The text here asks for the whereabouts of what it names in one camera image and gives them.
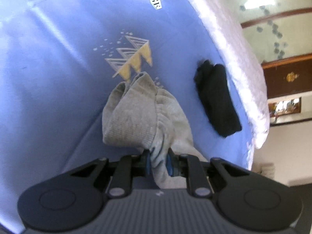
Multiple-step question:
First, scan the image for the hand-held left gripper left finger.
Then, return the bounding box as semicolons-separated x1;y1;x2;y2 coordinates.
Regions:
71;149;151;199

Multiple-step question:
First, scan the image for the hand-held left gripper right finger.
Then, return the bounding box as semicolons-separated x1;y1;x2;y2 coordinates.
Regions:
166;149;251;198

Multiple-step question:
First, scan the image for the blue printed bed sheet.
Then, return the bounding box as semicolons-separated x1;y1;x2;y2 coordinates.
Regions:
0;0;255;233

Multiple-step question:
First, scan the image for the grey sock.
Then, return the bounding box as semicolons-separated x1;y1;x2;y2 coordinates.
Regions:
102;71;210;190

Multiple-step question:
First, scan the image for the open doorway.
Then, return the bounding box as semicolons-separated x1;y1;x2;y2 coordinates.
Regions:
267;97;303;125

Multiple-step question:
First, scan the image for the dark brown wooden door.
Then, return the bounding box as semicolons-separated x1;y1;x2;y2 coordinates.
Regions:
261;54;312;99

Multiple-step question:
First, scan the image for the white quilted bed cover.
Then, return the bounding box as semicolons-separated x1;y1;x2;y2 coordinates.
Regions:
171;0;271;150

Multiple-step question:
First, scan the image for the black folded sock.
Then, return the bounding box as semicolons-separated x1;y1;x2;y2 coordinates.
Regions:
193;59;242;138

